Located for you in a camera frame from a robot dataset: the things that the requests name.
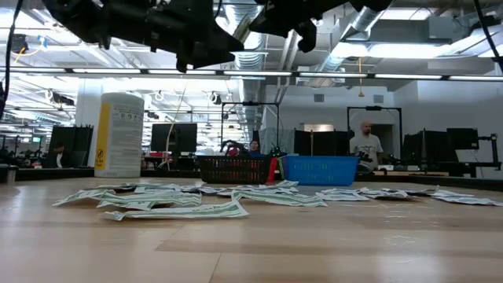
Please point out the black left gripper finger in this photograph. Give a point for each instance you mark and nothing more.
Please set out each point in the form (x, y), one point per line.
(212, 59)
(226, 45)

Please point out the black ceiling lamp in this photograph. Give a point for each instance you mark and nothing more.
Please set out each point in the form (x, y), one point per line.
(19, 43)

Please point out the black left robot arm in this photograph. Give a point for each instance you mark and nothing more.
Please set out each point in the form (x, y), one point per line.
(86, 19)

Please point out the green plastic basket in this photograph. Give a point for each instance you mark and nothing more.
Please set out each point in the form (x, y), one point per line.
(280, 169)

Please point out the black background desk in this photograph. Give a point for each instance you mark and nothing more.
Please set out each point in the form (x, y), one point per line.
(471, 167)

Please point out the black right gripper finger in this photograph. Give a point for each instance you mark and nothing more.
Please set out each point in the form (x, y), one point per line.
(307, 37)

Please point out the black stand frame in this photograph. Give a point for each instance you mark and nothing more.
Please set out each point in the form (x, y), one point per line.
(373, 108)
(251, 104)

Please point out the long ceiling light rail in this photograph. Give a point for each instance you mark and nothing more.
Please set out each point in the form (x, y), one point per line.
(255, 73)

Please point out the blue plastic basket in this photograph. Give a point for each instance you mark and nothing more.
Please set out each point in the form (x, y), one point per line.
(320, 171)

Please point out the background black robot arm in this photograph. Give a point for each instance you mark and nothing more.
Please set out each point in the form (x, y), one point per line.
(232, 147)
(277, 151)

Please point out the white packet blue label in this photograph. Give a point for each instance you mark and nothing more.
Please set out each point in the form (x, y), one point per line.
(118, 188)
(204, 190)

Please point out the person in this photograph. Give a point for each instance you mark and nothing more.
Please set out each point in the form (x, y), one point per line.
(365, 147)
(59, 157)
(254, 147)

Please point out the silver ventilation duct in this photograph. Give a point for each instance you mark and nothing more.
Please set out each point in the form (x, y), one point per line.
(247, 63)
(363, 19)

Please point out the small metal cup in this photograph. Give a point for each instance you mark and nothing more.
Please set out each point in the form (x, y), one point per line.
(11, 175)

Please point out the red plastic basket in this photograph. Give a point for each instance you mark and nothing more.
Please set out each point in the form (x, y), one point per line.
(272, 173)

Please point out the white wipes canister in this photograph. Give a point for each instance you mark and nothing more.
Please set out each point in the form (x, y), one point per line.
(122, 137)

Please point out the black plastic basket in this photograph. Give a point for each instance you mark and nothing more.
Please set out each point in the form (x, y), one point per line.
(236, 171)

